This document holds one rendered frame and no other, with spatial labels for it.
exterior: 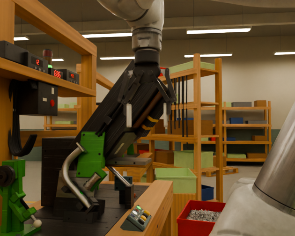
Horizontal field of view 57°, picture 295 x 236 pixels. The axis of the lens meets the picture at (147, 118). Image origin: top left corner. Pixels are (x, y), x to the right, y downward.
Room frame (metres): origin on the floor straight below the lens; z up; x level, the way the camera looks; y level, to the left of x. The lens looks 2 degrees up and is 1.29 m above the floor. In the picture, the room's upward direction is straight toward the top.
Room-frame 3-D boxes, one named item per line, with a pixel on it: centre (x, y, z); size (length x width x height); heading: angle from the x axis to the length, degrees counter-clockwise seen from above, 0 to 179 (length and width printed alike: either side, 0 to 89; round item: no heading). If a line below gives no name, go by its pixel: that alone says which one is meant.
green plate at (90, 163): (1.28, 0.25, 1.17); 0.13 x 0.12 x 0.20; 169
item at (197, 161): (4.71, -0.20, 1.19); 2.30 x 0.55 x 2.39; 34
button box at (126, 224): (1.12, 0.04, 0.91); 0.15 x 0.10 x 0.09; 169
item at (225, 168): (7.88, -1.89, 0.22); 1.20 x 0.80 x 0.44; 124
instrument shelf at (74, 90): (1.42, 0.55, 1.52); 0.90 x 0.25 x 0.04; 169
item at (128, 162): (1.42, 0.19, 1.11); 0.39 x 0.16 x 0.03; 79
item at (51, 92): (1.30, 0.52, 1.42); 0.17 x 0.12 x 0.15; 169
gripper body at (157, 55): (0.81, 0.00, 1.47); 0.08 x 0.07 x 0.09; 79
